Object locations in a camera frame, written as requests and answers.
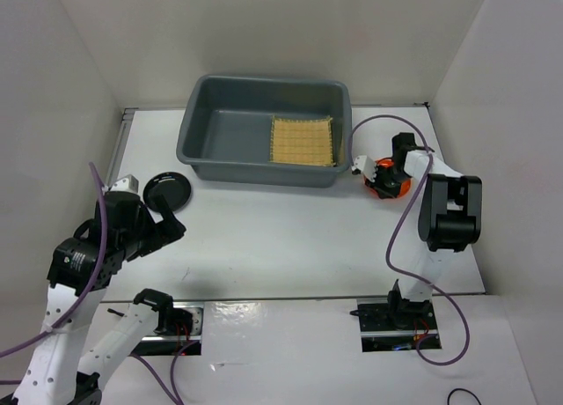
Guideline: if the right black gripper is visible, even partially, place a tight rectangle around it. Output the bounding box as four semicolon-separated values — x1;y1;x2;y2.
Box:
365;164;412;199

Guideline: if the orange plastic plate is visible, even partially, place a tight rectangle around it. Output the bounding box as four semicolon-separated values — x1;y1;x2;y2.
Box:
363;158;411;200

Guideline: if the black plate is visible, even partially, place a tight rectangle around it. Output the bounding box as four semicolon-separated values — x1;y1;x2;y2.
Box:
143;172;193;212

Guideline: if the woven bamboo mat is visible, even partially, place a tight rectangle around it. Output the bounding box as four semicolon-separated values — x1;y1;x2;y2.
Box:
269;116;335;167

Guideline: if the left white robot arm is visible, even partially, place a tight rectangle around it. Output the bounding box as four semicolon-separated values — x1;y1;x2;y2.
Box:
1;191;191;404

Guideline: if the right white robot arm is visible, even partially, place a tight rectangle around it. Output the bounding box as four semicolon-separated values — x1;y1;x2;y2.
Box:
373;132;482;329

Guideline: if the grey plastic bin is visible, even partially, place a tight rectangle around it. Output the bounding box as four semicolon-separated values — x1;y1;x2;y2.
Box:
176;75;352;188

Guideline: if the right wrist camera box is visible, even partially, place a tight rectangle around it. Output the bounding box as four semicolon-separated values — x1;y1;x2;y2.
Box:
350;155;377;185

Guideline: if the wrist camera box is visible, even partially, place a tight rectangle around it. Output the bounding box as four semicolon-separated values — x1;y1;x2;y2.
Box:
106;174;139;195
350;155;377;185

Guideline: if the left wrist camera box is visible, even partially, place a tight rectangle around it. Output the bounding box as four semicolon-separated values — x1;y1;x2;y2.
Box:
106;174;139;195

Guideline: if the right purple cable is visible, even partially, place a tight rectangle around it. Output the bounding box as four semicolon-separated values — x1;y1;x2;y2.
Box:
347;114;470;365

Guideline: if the purple cable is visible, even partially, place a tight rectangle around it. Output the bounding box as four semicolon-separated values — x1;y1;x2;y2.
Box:
0;161;184;405
347;114;470;365

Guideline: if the aluminium table edge rail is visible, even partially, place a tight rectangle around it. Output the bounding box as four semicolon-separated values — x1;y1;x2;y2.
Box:
106;107;138;185

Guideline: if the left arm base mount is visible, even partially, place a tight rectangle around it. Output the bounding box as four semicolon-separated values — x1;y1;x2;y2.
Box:
133;306;203;357

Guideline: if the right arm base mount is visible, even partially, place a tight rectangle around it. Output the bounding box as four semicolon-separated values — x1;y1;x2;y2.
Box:
348;298;442;353

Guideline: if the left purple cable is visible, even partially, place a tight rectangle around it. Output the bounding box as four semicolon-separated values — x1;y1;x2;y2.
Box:
0;161;184;405

